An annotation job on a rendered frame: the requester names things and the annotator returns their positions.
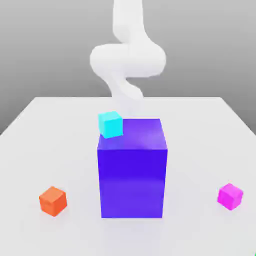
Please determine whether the large purple box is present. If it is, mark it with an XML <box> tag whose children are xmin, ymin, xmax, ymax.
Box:
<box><xmin>96</xmin><ymin>118</ymin><xmax>168</xmax><ymax>219</ymax></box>

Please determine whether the small cyan cube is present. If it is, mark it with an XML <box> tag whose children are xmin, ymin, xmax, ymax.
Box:
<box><xmin>97</xmin><ymin>110</ymin><xmax>124</xmax><ymax>139</ymax></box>

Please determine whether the small orange cube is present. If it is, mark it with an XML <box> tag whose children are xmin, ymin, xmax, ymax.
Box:
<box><xmin>38</xmin><ymin>186</ymin><xmax>68</xmax><ymax>217</ymax></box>

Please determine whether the small magenta cube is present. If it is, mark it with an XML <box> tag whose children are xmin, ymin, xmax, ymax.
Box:
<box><xmin>217</xmin><ymin>182</ymin><xmax>244</xmax><ymax>211</ymax></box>

